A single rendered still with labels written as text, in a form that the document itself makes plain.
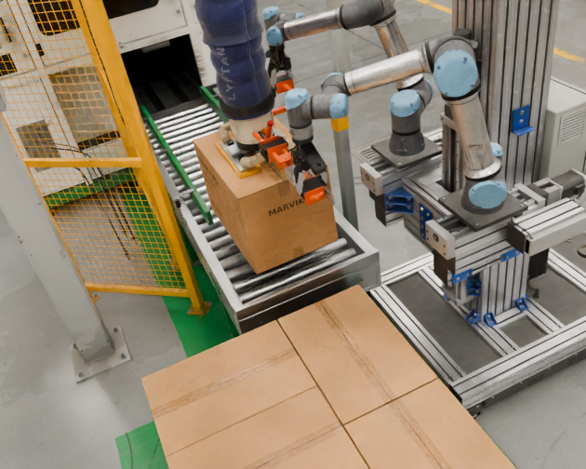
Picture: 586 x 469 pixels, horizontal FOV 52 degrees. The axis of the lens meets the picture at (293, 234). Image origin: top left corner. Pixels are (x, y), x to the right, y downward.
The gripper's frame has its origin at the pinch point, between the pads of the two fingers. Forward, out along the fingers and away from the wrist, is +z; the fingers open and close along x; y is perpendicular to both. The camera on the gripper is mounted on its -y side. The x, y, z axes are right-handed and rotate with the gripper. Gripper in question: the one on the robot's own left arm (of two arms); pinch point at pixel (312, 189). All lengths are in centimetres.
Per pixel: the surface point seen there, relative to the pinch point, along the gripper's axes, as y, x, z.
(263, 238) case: 30.6, 13.8, 36.1
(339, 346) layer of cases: -12, 4, 67
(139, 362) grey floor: 79, 84, 121
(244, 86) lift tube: 51, 3, -21
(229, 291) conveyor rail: 37, 33, 62
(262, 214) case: 30.7, 11.9, 24.5
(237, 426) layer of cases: -27, 52, 67
